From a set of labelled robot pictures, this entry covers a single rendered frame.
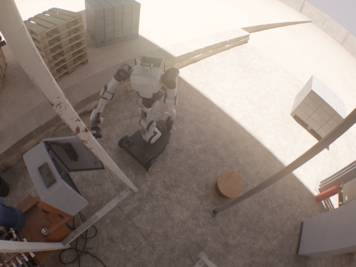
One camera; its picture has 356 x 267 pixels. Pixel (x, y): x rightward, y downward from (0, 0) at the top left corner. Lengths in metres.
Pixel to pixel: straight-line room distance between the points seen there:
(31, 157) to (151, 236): 1.60
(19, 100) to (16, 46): 3.16
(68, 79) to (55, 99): 2.88
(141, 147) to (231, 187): 1.32
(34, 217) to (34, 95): 2.12
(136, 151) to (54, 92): 1.98
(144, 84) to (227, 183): 1.64
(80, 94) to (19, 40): 2.63
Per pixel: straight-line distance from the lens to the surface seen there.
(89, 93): 2.97
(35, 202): 2.02
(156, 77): 1.48
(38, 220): 2.02
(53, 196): 1.29
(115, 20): 4.03
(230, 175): 2.50
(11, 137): 3.08
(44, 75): 0.49
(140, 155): 2.38
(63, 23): 3.13
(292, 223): 3.25
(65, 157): 1.68
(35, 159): 1.41
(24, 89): 3.75
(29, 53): 0.45
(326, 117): 4.54
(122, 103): 3.19
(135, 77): 1.52
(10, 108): 3.57
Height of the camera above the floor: 2.32
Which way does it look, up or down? 54 degrees down
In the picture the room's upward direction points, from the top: 17 degrees clockwise
